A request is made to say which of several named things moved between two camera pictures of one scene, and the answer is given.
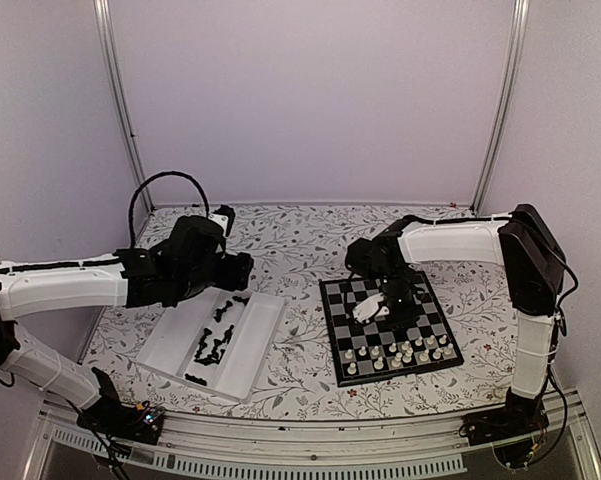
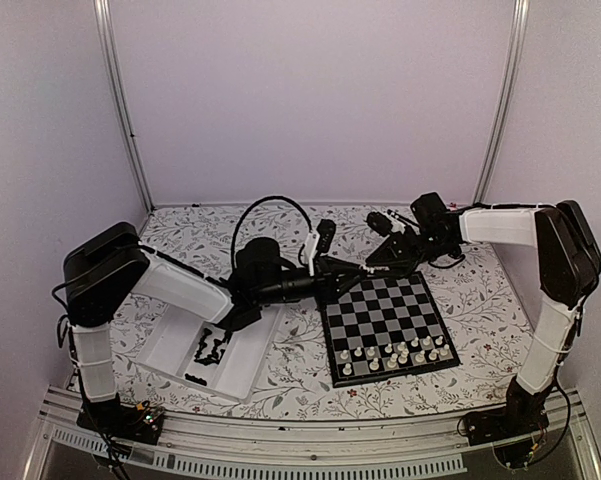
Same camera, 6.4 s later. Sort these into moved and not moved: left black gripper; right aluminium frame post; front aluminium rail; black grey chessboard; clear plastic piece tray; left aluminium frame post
Moved: left black gripper
Not moved: right aluminium frame post; clear plastic piece tray; left aluminium frame post; front aluminium rail; black grey chessboard
